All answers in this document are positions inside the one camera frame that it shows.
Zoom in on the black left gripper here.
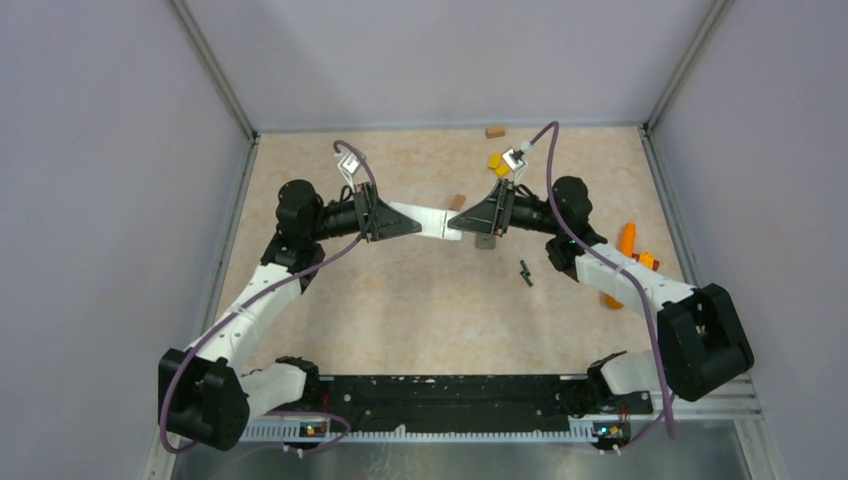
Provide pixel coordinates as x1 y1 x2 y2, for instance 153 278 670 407
307 181 421 242

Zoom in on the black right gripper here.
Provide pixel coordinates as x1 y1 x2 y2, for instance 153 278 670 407
451 178 563 236

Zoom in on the grey battery cover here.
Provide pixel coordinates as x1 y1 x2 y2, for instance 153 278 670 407
474 234 497 250

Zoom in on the white remote control with buttons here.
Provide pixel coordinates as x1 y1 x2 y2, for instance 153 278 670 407
389 202 463 241

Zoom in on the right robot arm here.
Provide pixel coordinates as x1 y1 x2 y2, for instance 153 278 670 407
447 176 755 412

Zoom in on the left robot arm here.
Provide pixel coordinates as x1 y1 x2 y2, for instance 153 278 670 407
158 179 426 453

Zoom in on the tan wooden block right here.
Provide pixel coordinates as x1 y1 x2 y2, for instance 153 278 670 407
448 194 466 212

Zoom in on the tan wooden block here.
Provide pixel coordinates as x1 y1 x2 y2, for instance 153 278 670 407
448 194 466 212
484 125 506 139

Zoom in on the yellow block right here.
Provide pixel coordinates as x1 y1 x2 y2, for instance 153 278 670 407
494 163 511 178

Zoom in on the yellow block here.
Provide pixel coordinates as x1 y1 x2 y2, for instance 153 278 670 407
494 163 511 178
487 153 502 170

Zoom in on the yellow block left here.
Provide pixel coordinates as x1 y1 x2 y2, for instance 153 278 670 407
487 153 502 170

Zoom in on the green battery long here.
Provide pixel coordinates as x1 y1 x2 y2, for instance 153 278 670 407
520 270 533 287

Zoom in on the tan wooden block far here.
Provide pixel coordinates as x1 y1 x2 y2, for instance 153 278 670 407
484 125 506 139

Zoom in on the orange toy carrot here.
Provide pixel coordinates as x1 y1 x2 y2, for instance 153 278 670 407
603 222 637 310

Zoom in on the orange toy brick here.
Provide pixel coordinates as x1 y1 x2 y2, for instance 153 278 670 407
632 251 660 271

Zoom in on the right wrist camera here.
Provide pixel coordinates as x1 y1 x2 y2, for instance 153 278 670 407
501 146 532 184

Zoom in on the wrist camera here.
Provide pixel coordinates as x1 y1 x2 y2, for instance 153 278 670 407
334 150 363 186
501 146 532 184

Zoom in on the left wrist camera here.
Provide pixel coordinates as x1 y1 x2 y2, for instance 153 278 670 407
334 150 363 186

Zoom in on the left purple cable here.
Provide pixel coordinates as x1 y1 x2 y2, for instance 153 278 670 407
158 139 379 458

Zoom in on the purple cable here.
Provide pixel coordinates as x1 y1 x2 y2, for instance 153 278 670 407
523 121 678 455
158 139 379 458

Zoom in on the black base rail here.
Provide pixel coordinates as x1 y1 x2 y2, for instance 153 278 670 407
277 374 654 434

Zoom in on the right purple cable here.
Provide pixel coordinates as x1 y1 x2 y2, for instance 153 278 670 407
523 121 678 455

